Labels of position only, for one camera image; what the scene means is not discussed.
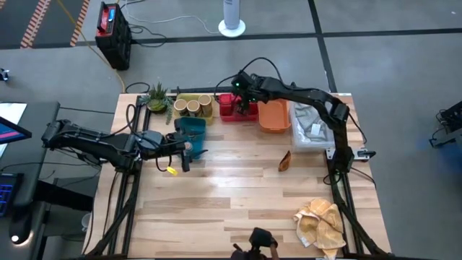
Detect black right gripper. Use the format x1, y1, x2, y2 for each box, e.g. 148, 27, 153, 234
230, 71, 266, 114

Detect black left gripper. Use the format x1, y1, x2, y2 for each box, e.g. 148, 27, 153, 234
162, 131, 209, 173

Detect smoked paprika tin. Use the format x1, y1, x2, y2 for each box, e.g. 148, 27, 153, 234
221, 94, 237, 117

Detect furikake seasoning glass jar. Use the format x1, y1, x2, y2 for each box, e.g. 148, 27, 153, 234
197, 94, 214, 117
186, 99, 201, 118
173, 98, 188, 117

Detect brown spice packet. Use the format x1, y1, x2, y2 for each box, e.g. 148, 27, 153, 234
277, 149, 293, 173

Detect pink-red plastic bin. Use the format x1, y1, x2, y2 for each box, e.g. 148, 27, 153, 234
219, 92, 260, 123

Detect teal plastic bin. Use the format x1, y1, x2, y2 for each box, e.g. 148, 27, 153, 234
174, 116, 208, 160

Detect orange plastic bin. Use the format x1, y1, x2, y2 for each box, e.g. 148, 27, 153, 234
257, 98, 292, 134

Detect yellow-green plastic bin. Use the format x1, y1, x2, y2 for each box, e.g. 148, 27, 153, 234
172, 92, 215, 126

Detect grey cloth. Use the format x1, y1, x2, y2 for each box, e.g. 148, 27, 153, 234
292, 103, 332, 144

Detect small potted plant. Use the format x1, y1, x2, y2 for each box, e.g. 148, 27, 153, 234
139, 82, 177, 126

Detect clear plastic storage box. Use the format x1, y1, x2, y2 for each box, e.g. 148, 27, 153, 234
287, 100, 336, 153

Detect white control box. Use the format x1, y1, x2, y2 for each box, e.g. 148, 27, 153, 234
352, 147, 377, 160

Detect black and red toolbox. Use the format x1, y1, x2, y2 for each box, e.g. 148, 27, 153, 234
95, 1, 133, 72

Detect yellow towel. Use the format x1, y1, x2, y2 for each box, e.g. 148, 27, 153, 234
292, 197, 347, 260

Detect black desk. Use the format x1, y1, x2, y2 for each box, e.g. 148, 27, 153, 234
0, 100, 61, 250

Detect lit computer monitor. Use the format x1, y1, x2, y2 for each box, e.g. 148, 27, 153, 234
0, 115, 33, 146

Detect white paper sheet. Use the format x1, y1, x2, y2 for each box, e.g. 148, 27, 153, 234
0, 102, 28, 126

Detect backlit keyboard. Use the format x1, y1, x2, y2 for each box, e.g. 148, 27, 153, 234
0, 172, 23, 218

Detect black equipment stand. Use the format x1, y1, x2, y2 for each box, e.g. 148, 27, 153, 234
428, 100, 462, 148

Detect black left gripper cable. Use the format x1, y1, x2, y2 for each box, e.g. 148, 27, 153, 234
154, 154, 173, 173

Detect black aluminium cross rail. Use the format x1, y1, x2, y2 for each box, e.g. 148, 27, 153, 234
169, 85, 237, 95

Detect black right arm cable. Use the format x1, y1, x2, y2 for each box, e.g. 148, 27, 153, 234
214, 56, 284, 95

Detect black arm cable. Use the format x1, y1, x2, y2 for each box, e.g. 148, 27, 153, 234
214, 56, 284, 95
124, 103, 146, 140

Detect black aluminium frame rails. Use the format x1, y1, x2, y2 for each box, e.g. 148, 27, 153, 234
84, 92, 152, 258
323, 147, 393, 258

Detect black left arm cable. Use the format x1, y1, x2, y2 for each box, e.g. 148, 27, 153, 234
124, 103, 146, 140

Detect white cable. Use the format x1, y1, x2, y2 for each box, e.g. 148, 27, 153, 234
122, 2, 222, 35

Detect yellow power cable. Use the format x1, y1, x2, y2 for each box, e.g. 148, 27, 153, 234
56, 0, 126, 94

